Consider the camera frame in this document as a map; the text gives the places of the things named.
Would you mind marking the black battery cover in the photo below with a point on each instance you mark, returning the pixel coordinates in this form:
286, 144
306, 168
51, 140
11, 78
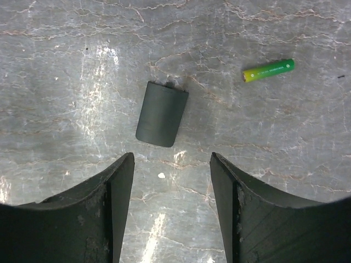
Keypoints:
161, 114

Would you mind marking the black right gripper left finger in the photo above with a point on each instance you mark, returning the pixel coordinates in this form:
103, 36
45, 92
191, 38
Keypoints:
85, 223

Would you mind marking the green yellow battery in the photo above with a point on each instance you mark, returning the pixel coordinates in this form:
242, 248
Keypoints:
268, 70

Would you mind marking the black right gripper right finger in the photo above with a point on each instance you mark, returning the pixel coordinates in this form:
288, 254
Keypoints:
260, 223

